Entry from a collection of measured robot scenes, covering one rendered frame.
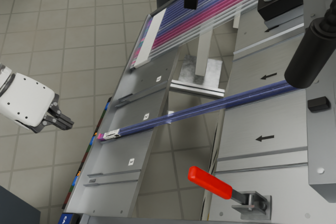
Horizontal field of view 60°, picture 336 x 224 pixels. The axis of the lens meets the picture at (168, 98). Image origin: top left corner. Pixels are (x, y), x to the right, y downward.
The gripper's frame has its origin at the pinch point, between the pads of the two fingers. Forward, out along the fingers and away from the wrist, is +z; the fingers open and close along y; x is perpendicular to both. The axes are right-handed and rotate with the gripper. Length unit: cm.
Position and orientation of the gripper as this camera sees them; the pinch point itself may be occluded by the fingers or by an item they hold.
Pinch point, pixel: (63, 122)
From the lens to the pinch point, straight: 75.6
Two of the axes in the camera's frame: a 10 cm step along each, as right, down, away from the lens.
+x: 7.0, -2.5, -6.7
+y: -2.4, 8.0, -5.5
